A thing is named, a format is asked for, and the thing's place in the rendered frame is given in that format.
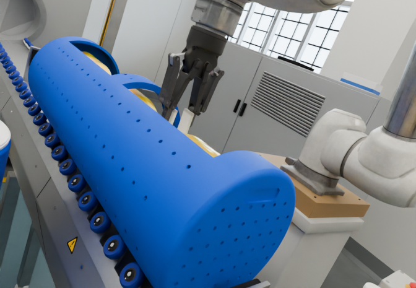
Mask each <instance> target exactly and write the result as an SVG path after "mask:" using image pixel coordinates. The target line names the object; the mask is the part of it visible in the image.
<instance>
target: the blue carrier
mask: <svg viewBox="0 0 416 288"><path fill-rule="evenodd" d="M83 51H85V52H88V53H90V54H92V55H93V56H94V57H96V58H97V59H98V60H99V61H101V62H102V63H103V64H104V65H105V66H107V67H108V69H109V70H110V72H111V75H110V74H108V73H107V72H106V71H105V70H104V69H102V68H101V67H100V66H99V65H98V64H96V63H95V62H94V61H92V60H91V59H90V58H89V57H88V56H86V55H85V54H83ZM28 84H29V87H30V91H31V93H32V95H33V97H34V99H35V100H36V101H37V104H38V105H39V106H40V108H41V110H42V111H43V113H44V114H45V116H46V117H47V119H48V121H49V122H50V124H51V125H52V127H53V129H54V130H55V132H56V134H57V135H58V137H59V138H60V140H61V142H62V143H63V145H64V146H65V148H66V150H67V151H68V153H69V155H70V156H71V157H72V159H73V161H74V162H75V164H76V165H77V167H78V169H79V170H80V172H81V174H82V175H83V177H84V178H85V180H86V182H87V183H88V184H89V187H90V188H91V189H92V191H93V193H94V194H95V196H96V197H97V199H98V201H99V202H100V204H101V205H102V207H103V208H104V210H105V212H106V213H107V215H108V217H109V218H110V220H111V221H112V223H113V225H114V226H115V228H116V229H117V231H118V233H119V234H120V236H121V238H122V239H123V240H124V242H125V244H126V245H127V247H128V248H129V250H130V252H131V253H132V255H133V257H134V258H135V260H136V261H137V263H138V265H139V266H140V268H141V269H142V271H143V273H144V274H145V276H146V278H147V279H148V280H149V282H150V284H151V285H152V287H153V288H230V287H233V286H236V285H238V284H242V283H244V282H248V281H251V280H252V279H253V278H254V277H255V276H256V275H257V274H258V273H259V272H260V271H261V270H262V268H263V267H265V265H266V264H267V263H268V261H269V260H270V259H271V258H272V256H273V255H274V253H275V252H276V250H277V249H278V247H279V245H280V244H281V242H282V240H283V239H284V237H285V234H286V233H287V230H288V228H289V226H290V223H291V221H292V217H293V213H294V210H295V203H296V193H295V187H294V184H293V182H292V180H291V178H290V177H289V176H288V175H287V174H286V173H285V172H284V171H282V170H281V169H279V168H278V167H276V166H275V165H274V164H272V163H270V162H269V161H268V160H266V159H265V158H263V157H262V156H260V155H259V154H257V153H255V152H251V151H231V152H227V153H224V154H221V155H218V156H216V157H214V158H213V157H212V156H211V155H209V154H208V153H207V152H206V151H205V150H203V149H202V148H201V147H199V146H198V145H197V144H196V143H195V142H193V141H192V140H190V138H188V137H187V136H186V135H184V134H183V133H182V132H181V131H180V130H178V129H177V128H178V125H179V123H180V113H179V110H178V107H177V106H176V108H175V109H176V110H177V111H178V112H177V114H176V117H175V120H174V122H173V124H171V123H170V122H168V121H167V120H166V119H165V118H164V117H162V116H161V115H159V114H158V113H157V112H156V111H155V110H153V109H152V108H151V107H149V106H148V105H147V104H146V103H145V102H143V101H142V100H141V99H140V98H139V97H137V96H136V95H135V94H133V93H132V92H131V91H130V90H129V89H147V90H151V91H154V92H155V93H156V94H157V95H158V96H159V94H160V90H161V87H159V86H158V85H157V84H155V83H153V82H152V81H150V80H149V79H147V78H145V77H142V76H139V75H136V74H120V73H119V69H118V65H117V63H116V61H115V60H114V58H113V57H112V55H110V54H109V52H107V50H105V49H104V48H102V47H101V46H100V45H98V44H96V43H95V42H93V41H91V40H88V39H86V38H82V37H62V38H58V39H55V40H53V41H51V42H49V43H47V44H46V45H45V46H43V47H42V48H41V49H40V50H39V51H38V52H37V53H36V55H35V56H34V57H33V59H32V62H31V63H30V67H29V70H28Z"/></svg>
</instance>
